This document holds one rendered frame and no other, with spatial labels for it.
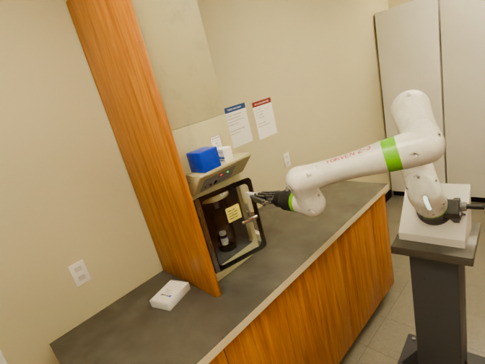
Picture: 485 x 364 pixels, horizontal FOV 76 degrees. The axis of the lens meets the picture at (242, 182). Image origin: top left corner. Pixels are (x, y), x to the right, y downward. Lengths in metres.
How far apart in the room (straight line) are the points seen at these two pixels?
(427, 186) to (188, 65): 1.13
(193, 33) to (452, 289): 1.65
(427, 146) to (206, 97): 0.92
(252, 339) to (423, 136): 1.05
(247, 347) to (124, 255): 0.79
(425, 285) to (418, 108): 0.95
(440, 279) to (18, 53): 2.12
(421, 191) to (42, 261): 1.67
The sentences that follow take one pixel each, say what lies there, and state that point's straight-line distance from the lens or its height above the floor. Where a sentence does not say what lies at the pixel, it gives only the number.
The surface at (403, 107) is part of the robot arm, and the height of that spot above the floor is 1.62.
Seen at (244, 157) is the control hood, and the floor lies 1.50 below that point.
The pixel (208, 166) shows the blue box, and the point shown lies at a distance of 1.35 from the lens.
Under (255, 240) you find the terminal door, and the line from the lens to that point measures 1.65.
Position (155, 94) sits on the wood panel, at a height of 1.87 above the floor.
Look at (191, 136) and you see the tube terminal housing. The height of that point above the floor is 1.66.
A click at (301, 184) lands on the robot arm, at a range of 1.18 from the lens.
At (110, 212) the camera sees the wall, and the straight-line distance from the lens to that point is 1.74.
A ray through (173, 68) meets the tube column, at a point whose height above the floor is 1.95.
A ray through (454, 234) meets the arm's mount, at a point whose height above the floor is 1.00.
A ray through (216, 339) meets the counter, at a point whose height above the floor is 0.94.
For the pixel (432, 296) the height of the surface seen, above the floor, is 0.65.
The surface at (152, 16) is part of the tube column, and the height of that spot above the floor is 2.16.
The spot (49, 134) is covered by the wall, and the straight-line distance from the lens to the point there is 1.65.
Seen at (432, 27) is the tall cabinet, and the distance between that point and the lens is 3.95.
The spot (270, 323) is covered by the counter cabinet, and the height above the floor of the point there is 0.78.
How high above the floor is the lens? 1.83
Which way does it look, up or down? 17 degrees down
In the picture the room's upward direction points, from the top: 14 degrees counter-clockwise
